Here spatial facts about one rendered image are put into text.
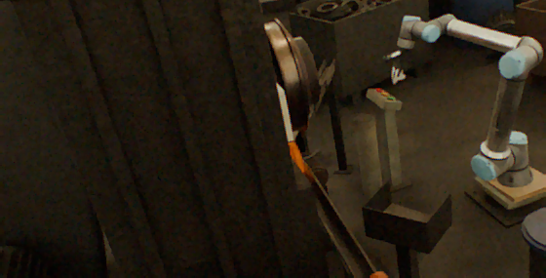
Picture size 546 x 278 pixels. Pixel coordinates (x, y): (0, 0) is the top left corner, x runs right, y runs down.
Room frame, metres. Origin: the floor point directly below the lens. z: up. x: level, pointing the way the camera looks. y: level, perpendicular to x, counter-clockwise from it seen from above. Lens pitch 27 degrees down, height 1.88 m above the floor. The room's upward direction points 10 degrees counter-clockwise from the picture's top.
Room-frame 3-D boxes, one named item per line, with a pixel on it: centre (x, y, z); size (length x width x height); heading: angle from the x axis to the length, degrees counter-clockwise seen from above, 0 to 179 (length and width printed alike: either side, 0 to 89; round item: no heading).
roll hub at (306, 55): (2.20, -0.01, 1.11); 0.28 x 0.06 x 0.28; 15
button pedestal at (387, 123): (3.02, -0.45, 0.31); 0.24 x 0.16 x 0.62; 15
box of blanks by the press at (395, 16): (4.87, -0.53, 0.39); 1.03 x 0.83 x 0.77; 120
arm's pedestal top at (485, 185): (2.62, -1.06, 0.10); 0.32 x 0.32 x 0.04; 14
